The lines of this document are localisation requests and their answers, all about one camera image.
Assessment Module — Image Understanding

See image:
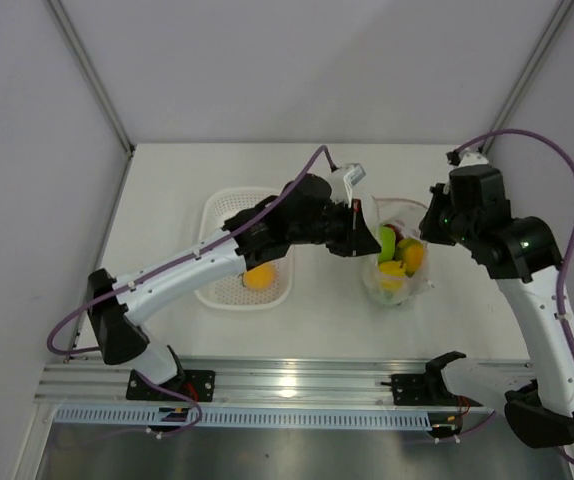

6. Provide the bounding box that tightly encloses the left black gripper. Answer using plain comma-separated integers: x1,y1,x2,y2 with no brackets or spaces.
289,198,381,258

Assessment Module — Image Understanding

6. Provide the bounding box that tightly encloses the green apple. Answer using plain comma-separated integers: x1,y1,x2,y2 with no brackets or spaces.
378,225,396,263

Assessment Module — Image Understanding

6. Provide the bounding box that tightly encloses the yellow mango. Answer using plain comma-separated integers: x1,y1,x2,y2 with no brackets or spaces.
394,238,425,277

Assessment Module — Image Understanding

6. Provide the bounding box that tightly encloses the clear zip top bag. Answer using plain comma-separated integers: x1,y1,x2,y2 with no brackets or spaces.
362,197,433,307

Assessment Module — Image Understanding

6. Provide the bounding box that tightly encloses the green lettuce head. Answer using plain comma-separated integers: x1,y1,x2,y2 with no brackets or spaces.
371,287,410,307

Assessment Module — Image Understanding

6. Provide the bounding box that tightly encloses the orange fruit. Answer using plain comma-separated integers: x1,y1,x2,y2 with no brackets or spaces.
242,263,277,291

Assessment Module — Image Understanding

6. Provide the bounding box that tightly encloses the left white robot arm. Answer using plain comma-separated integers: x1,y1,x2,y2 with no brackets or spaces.
86,174,381,400

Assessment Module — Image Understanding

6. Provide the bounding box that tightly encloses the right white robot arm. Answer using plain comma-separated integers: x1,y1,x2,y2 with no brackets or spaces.
420,164,574,449

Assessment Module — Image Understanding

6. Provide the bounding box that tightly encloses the white perforated plastic basket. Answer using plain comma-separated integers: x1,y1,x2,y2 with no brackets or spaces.
195,187,295,311

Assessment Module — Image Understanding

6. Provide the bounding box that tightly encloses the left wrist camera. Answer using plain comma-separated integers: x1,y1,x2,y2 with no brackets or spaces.
327,163,366,205

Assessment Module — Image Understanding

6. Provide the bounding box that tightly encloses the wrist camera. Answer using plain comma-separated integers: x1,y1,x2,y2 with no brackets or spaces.
446,149,489,168
327,163,366,205

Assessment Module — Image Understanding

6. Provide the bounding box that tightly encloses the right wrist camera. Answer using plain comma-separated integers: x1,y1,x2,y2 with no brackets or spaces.
446,149,489,168

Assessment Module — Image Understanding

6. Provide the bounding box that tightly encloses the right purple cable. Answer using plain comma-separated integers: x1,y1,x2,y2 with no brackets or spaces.
446,128,574,474

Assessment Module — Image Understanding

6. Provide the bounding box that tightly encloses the purple cable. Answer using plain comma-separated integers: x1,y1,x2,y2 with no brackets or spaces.
446,128,574,474
46,144,336,357

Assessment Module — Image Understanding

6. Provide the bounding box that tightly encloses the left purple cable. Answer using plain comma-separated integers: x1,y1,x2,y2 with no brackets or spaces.
46,144,336,357

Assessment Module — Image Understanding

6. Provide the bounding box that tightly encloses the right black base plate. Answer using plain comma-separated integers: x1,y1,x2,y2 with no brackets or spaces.
381,373,479,407

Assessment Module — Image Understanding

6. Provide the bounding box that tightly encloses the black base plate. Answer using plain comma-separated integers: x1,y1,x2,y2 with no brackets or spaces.
381,373,479,407
125,370,216,402

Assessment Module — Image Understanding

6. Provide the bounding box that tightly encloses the aluminium mounting rail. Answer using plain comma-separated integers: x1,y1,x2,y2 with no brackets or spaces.
36,355,536,412

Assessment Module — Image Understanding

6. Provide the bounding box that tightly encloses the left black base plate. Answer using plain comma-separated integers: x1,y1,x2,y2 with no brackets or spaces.
125,370,216,402

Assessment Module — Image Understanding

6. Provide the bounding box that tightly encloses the white slotted cable duct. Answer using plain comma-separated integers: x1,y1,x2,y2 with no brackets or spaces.
54,404,432,431

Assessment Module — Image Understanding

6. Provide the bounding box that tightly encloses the right aluminium frame post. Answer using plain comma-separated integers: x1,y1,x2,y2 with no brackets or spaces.
487,0,574,131

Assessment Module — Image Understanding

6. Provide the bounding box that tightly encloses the aluminium frame post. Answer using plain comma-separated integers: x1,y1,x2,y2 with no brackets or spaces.
45,0,134,157
487,0,574,131

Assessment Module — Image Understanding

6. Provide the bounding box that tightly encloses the left aluminium frame post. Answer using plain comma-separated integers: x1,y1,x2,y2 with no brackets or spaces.
45,0,134,157

